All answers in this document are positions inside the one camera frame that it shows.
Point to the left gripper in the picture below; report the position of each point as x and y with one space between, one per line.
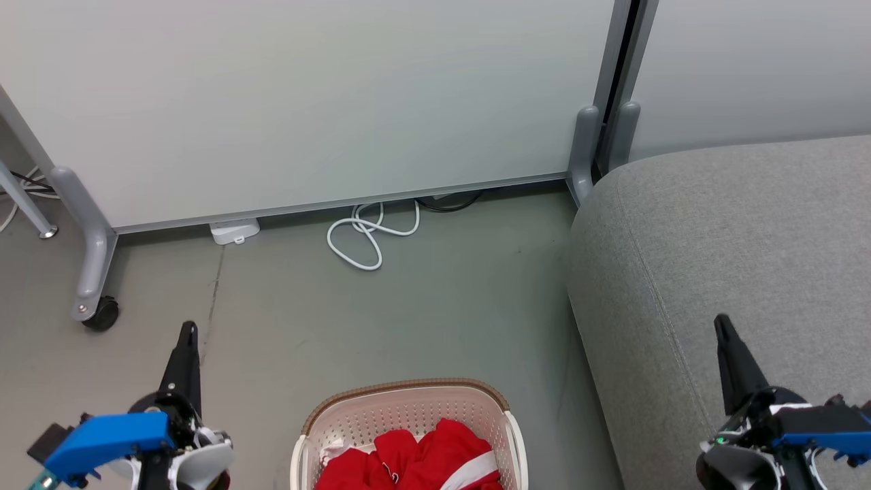
197 459

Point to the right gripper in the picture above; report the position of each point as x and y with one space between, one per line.
742 449

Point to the red clothing with white stripe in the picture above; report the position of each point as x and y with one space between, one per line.
435 456

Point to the grey fabric sofa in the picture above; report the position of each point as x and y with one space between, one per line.
714 224

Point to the black caster wheel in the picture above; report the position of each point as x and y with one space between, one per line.
103 315

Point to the white power adapter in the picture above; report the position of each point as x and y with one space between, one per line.
235 233

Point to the long grey partition foot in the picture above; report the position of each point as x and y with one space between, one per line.
92 252

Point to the white cloth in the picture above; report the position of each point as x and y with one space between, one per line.
335 450

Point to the cream perforated laundry basket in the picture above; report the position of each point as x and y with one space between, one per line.
408 408

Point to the metal table leg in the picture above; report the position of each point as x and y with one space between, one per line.
27 204

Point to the short grey partition foot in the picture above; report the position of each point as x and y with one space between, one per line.
584 150
626 133

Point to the wide white partition panel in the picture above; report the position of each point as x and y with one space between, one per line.
306 102

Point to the narrow white partition panel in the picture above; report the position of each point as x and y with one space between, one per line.
748 68

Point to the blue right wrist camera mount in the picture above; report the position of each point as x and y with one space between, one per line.
823 425

